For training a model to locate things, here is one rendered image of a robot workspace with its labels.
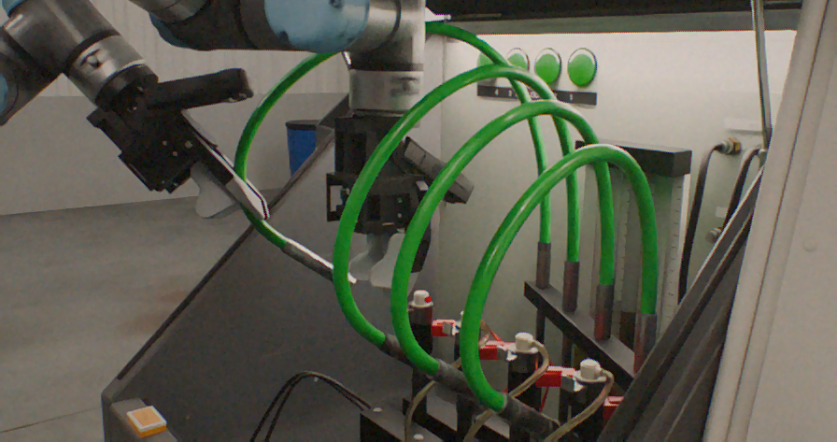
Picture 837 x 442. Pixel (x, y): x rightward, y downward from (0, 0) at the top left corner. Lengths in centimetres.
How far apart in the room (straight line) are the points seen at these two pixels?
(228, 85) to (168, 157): 10
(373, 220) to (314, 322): 43
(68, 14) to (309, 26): 35
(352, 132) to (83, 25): 33
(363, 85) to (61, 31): 34
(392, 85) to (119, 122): 32
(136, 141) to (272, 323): 38
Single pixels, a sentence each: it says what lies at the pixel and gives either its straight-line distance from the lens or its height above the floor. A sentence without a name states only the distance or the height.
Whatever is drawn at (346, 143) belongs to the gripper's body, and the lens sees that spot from 73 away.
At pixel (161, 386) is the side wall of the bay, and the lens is 106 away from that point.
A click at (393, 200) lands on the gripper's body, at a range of 74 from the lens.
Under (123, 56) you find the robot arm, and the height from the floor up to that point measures 138.
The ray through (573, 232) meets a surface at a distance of 85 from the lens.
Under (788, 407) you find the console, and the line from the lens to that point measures 58.
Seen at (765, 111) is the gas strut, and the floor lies 135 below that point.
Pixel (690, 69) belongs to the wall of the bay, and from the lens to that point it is 90.
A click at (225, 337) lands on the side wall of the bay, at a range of 108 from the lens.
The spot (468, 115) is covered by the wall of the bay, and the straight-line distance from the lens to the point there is 115.
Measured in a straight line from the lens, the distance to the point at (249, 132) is 83.
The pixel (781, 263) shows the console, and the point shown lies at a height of 125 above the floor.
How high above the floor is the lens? 139
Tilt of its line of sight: 11 degrees down
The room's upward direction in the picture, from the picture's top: 1 degrees clockwise
